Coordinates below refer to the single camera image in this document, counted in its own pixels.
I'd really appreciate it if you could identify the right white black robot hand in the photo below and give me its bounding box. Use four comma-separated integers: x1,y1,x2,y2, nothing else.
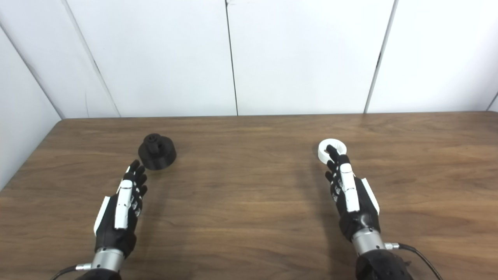
325,145,381,242

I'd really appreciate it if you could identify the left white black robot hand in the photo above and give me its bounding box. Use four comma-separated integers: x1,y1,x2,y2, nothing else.
94,159,148,259

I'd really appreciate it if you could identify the white toothed ring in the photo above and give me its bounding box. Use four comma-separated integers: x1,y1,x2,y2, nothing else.
318,139,347,164

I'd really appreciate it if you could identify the round black part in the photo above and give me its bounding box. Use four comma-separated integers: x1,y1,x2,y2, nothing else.
138,133,177,171

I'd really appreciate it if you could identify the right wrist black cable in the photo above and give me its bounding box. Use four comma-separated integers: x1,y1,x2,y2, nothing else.
385,242,444,280

